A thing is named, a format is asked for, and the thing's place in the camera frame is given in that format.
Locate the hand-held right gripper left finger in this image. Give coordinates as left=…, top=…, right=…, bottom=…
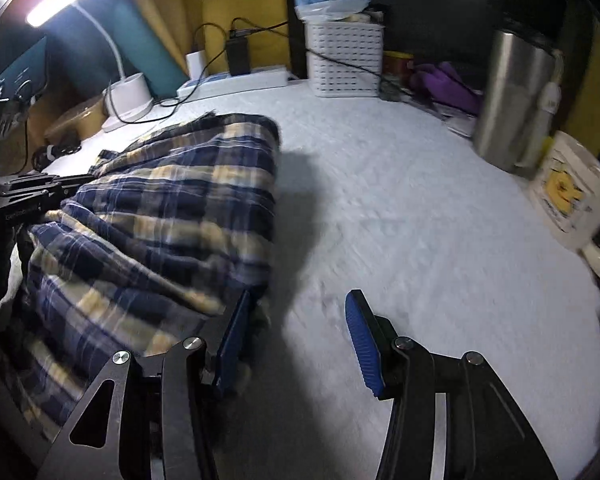
left=35, top=290, right=254, bottom=480

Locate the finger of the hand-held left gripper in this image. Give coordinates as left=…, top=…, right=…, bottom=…
left=0, top=173, right=96, bottom=197

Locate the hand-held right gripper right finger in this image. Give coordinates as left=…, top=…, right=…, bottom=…
left=345, top=288, right=559, bottom=480

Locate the blue plaid shirt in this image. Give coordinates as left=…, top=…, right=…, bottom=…
left=0, top=112, right=282, bottom=443

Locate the beige lidded food container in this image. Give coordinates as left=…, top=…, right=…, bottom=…
left=44, top=95, right=107, bottom=146

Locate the tablet with dark screen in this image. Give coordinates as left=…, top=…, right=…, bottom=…
left=0, top=37, right=49, bottom=106

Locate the white desk lamp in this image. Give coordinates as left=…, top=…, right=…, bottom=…
left=26, top=0, right=154, bottom=134

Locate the white textured table cover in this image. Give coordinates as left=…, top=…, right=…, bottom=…
left=7, top=77, right=600, bottom=480

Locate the teal curtain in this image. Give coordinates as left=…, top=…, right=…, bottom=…
left=49, top=0, right=192, bottom=107

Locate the white charger plug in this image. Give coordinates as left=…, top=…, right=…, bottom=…
left=186, top=50, right=209, bottom=81

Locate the white power strip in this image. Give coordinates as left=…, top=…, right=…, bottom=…
left=176, top=65, right=289, bottom=102

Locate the yellow curtain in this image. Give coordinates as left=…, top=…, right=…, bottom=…
left=560, top=5, right=600, bottom=161
left=114, top=0, right=289, bottom=80

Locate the black charger plug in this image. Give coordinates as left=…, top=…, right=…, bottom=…
left=226, top=30, right=252, bottom=77

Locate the white cartoon bear mug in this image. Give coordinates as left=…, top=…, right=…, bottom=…
left=529, top=130, right=600, bottom=281

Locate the purple cloth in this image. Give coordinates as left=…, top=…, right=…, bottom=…
left=409, top=61, right=482, bottom=116

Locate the white perforated plastic basket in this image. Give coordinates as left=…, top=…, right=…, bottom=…
left=305, top=20, right=385, bottom=98

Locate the stainless steel tumbler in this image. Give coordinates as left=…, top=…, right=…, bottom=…
left=471, top=26, right=565, bottom=174

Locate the blue plastic bag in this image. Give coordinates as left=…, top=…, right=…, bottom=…
left=293, top=0, right=377, bottom=23

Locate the coiled black cable bundle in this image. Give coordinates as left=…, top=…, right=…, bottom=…
left=31, top=142, right=82, bottom=169

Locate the black lamp cable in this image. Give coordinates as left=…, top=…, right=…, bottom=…
left=106, top=80, right=181, bottom=125

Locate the black charger cable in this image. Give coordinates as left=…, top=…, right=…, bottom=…
left=229, top=16, right=398, bottom=98
left=157, top=22, right=232, bottom=111

